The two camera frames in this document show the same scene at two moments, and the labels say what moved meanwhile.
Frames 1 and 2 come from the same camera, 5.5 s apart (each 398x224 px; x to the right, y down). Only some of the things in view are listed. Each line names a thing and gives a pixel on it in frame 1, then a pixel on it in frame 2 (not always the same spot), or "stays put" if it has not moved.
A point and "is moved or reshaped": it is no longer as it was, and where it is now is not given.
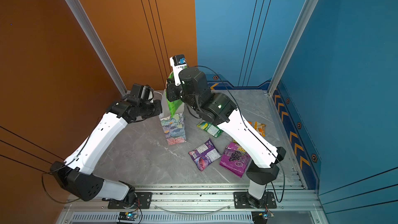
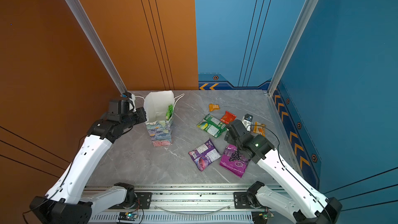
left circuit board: [129, 215] stays put
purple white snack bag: [204, 154] stays put
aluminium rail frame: [196, 204] stays put
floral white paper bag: [174, 125] is moved or reshaped
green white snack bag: [214, 130] stays put
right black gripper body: [178, 92] to [229, 139]
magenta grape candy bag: [235, 159] stays put
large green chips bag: [174, 105] to [169, 112]
